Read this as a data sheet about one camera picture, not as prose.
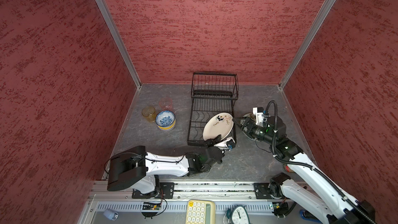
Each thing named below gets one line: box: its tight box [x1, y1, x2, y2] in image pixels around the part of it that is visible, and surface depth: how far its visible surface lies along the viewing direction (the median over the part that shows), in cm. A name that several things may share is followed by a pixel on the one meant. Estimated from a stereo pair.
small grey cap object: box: [103, 209, 119, 221], surface depth 68 cm
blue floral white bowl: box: [155, 110, 176, 127], surface depth 95 cm
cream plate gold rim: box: [202, 112, 235, 142], surface depth 87 cm
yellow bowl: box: [157, 120, 176, 131], surface depth 91 cm
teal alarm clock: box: [226, 204, 251, 224], surface depth 66 cm
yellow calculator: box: [185, 199, 217, 224], surface depth 69 cm
